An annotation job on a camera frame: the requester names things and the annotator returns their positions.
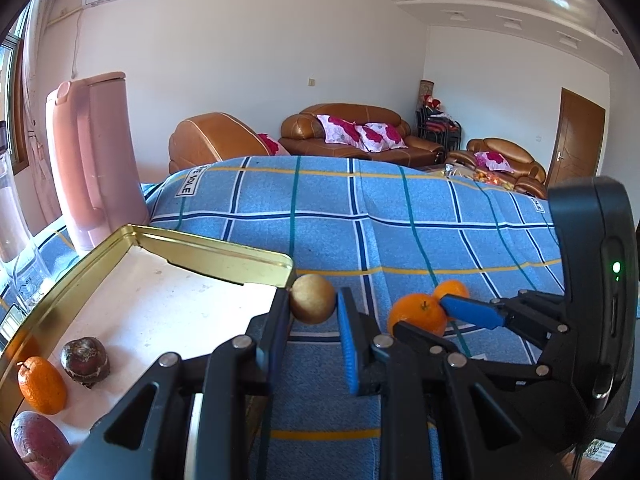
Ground black smartphone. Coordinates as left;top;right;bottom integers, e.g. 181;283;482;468
0;310;22;345

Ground brown leather armchair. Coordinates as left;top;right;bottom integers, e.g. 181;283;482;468
168;112;292;175

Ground gold metal tray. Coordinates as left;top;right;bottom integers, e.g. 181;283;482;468
0;224;296;480

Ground small orange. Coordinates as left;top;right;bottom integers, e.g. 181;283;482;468
388;294;448;337
432;280;471;306

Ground large orange with stem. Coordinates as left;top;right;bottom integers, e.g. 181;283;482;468
17;356;68;416

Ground wooden framed window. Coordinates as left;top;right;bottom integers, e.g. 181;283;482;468
0;35;31;177

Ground tan round longan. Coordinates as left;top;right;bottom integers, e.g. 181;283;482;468
290;274;337;325

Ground brown wooden door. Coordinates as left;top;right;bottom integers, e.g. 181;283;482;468
545;87;607;189

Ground brown leather loveseat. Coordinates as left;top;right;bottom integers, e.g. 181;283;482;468
446;137;547;199

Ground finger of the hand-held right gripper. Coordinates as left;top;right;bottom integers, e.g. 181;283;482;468
392;321;556;393
440;289;572;357

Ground brown leather sofa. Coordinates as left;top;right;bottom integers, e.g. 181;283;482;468
279;104;447;167

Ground pink curtain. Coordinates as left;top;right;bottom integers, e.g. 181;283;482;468
15;0;66;233

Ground floral pillow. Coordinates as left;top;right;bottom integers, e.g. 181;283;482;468
257;132;292;157
357;122;407;154
317;114;364;146
475;151;514;174

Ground glass bottle with metal lid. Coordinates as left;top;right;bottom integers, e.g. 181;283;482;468
0;150;56;307

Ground pink electric kettle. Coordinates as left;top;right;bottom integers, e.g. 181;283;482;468
45;72;151;253

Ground dark brown water chestnut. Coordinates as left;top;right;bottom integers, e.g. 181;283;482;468
60;337;111;389

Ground red apple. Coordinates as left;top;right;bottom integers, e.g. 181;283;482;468
10;411;74;480

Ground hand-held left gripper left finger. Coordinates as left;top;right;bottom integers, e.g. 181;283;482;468
55;287;292;480

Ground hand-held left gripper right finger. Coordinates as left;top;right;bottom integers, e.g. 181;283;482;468
337;287;571;480

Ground stacked dark chairs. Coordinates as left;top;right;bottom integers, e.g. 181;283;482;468
416;107;462;149

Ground blue plaid tablecloth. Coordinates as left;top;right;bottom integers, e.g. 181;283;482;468
0;156;571;480

